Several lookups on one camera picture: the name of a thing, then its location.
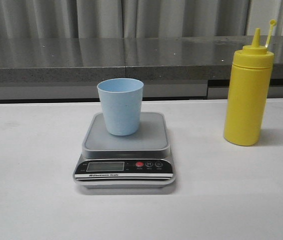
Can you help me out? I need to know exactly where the light blue plastic cup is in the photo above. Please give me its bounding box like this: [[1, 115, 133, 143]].
[[97, 78, 144, 136]]

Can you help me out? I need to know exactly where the yellow squeeze bottle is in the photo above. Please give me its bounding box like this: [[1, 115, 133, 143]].
[[223, 19, 277, 146]]

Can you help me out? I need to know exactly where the electronic kitchen scale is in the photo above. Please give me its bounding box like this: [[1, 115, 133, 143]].
[[72, 112, 176, 192]]

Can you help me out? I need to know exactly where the grey stone counter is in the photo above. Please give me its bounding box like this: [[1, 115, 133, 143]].
[[0, 34, 283, 101]]

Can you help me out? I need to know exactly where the grey curtain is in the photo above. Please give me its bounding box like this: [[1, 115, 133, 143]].
[[0, 0, 283, 39]]

